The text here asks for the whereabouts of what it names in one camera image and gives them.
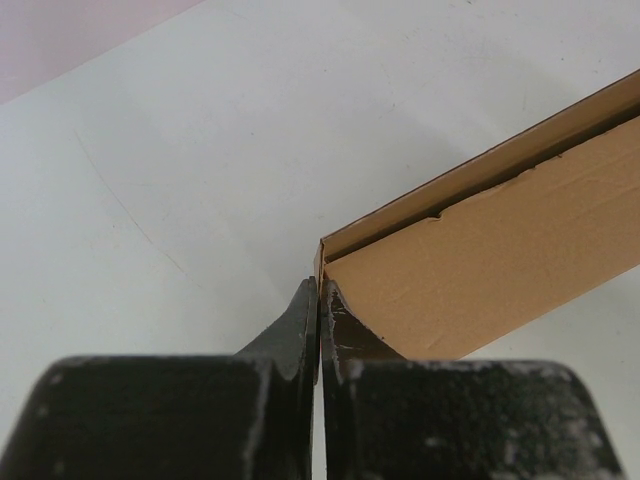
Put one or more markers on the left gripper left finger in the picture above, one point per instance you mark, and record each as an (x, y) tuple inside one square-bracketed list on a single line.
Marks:
[(243, 416)]

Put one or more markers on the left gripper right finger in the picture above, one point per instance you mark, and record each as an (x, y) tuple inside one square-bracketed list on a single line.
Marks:
[(388, 417)]

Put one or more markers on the brown cardboard box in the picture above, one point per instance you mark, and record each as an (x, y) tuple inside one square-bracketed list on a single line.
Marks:
[(503, 238)]

